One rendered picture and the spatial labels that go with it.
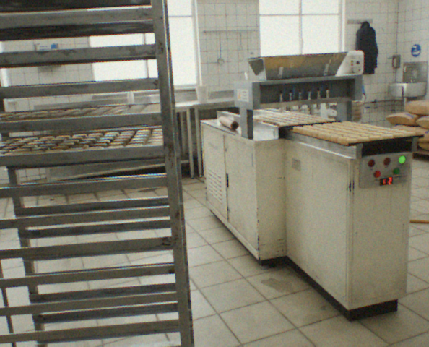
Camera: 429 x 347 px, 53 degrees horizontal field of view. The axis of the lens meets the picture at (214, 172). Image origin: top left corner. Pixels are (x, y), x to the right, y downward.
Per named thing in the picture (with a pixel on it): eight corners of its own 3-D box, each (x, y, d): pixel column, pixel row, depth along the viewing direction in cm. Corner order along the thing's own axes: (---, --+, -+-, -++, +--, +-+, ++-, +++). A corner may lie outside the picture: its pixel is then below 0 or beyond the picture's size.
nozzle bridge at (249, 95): (235, 134, 285) (232, 81, 277) (333, 124, 303) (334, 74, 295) (253, 141, 254) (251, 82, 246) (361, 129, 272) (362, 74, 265)
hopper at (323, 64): (245, 80, 277) (245, 58, 274) (324, 75, 291) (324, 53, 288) (263, 81, 250) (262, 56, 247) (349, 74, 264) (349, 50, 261)
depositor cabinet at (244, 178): (206, 213, 393) (200, 121, 374) (279, 202, 411) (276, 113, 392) (259, 273, 273) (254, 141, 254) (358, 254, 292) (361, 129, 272)
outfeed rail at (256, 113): (253, 116, 387) (253, 108, 385) (256, 116, 387) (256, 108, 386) (412, 152, 198) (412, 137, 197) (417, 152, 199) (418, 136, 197)
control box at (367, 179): (358, 186, 199) (359, 157, 196) (403, 180, 205) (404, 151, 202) (363, 189, 195) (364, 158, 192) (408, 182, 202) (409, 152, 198)
